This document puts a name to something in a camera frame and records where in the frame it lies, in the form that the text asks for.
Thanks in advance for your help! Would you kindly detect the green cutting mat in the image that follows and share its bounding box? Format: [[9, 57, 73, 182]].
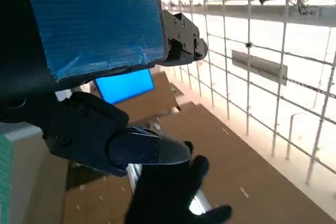
[[0, 133, 14, 224]]

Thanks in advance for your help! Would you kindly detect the grey metal ceiling grid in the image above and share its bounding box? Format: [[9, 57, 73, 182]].
[[146, 0, 336, 187]]

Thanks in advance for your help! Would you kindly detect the blue screen monitor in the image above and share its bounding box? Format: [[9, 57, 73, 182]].
[[94, 68, 155, 105]]

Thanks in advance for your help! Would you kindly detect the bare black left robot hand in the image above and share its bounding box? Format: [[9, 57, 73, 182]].
[[0, 0, 209, 177]]

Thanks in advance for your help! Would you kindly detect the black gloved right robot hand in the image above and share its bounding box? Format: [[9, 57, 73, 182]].
[[124, 141, 233, 224]]

